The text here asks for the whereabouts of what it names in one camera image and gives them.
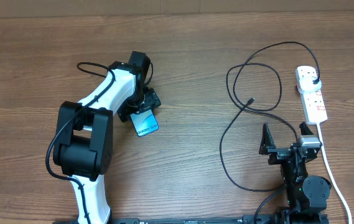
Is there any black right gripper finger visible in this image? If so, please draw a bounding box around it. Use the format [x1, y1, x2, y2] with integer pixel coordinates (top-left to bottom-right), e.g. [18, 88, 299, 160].
[259, 123, 276, 155]
[299, 122, 313, 136]

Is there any Samsung Galaxy smartphone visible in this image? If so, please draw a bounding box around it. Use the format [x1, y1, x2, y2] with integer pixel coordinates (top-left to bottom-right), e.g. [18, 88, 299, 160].
[130, 110, 159, 137]

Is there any black USB charging cable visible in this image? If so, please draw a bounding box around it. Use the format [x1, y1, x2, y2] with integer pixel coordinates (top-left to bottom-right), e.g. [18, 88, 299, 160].
[219, 41, 321, 193]

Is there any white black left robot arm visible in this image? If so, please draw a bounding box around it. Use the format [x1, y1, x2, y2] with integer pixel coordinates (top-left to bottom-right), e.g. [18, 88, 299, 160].
[45, 51, 161, 223]

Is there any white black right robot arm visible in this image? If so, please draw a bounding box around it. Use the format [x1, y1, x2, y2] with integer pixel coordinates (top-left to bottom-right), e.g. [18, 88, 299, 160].
[253, 123, 332, 223]

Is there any white charger plug adapter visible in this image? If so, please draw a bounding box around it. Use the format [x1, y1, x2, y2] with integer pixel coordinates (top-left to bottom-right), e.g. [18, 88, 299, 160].
[297, 77, 322, 94]

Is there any white power strip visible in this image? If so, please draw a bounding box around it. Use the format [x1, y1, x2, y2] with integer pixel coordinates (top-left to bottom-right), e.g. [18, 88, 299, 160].
[295, 65, 328, 125]

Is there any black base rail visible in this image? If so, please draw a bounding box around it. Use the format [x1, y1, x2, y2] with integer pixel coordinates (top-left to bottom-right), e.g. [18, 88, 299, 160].
[52, 213, 330, 224]

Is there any white power strip cord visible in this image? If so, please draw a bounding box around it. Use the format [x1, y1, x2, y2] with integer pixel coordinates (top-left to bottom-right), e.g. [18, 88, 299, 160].
[315, 123, 353, 224]

